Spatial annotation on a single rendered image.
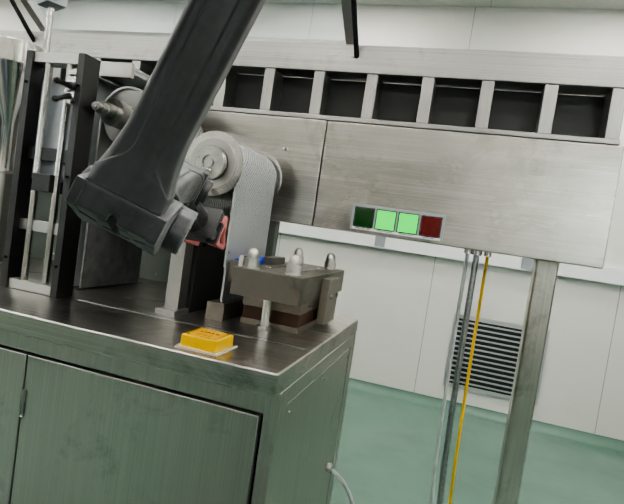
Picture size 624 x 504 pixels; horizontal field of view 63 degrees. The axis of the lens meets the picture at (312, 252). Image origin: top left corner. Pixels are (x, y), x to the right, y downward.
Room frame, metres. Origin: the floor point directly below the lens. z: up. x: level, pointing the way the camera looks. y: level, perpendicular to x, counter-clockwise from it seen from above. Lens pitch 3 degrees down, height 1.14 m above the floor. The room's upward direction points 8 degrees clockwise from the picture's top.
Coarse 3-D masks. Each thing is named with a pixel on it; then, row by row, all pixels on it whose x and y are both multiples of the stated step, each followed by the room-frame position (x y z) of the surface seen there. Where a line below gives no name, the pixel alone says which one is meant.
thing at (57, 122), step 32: (32, 64) 1.16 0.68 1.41; (64, 64) 1.15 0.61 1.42; (96, 64) 1.15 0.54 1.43; (32, 96) 1.17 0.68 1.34; (96, 96) 1.16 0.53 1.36; (32, 128) 1.18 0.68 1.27; (64, 128) 1.14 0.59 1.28; (32, 160) 1.19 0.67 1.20; (64, 160) 1.14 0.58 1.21; (32, 192) 1.16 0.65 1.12; (64, 192) 1.12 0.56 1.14; (32, 224) 1.16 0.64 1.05; (64, 224) 1.12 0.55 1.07; (64, 256) 1.13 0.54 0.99; (32, 288) 1.14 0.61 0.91; (64, 288) 1.14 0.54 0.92
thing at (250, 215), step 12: (240, 192) 1.18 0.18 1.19; (252, 192) 1.24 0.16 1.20; (240, 204) 1.19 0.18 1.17; (252, 204) 1.25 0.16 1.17; (264, 204) 1.33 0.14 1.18; (240, 216) 1.19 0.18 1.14; (252, 216) 1.26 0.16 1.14; (264, 216) 1.34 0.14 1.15; (240, 228) 1.20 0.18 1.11; (252, 228) 1.27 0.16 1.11; (264, 228) 1.35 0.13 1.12; (228, 240) 1.15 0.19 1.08; (240, 240) 1.21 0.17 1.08; (252, 240) 1.28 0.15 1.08; (264, 240) 1.36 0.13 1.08; (240, 252) 1.22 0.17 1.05; (264, 252) 1.37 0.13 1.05; (228, 264) 1.17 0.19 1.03
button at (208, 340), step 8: (200, 328) 0.93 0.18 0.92; (184, 336) 0.88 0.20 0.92; (192, 336) 0.87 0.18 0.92; (200, 336) 0.87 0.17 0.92; (208, 336) 0.88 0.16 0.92; (216, 336) 0.89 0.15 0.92; (224, 336) 0.90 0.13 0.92; (232, 336) 0.92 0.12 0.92; (184, 344) 0.87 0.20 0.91; (192, 344) 0.87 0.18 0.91; (200, 344) 0.87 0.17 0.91; (208, 344) 0.86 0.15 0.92; (216, 344) 0.86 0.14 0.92; (224, 344) 0.89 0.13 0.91; (232, 344) 0.92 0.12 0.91; (216, 352) 0.86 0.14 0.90
